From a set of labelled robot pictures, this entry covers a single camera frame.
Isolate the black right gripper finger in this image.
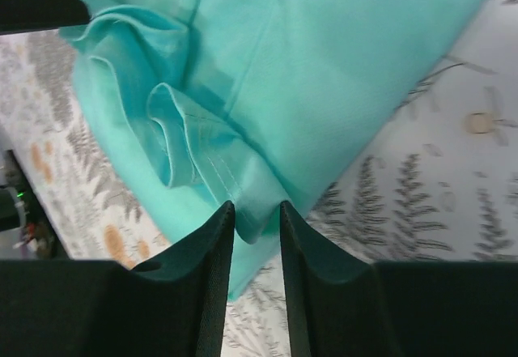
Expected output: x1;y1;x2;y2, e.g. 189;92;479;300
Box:
1;0;90;34
1;202;236;356
280;202;517;356

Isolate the mint green t shirt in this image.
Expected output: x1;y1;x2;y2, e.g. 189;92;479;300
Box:
60;0;483;299

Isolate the floral patterned table mat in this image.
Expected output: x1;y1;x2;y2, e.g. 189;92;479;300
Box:
1;0;517;356

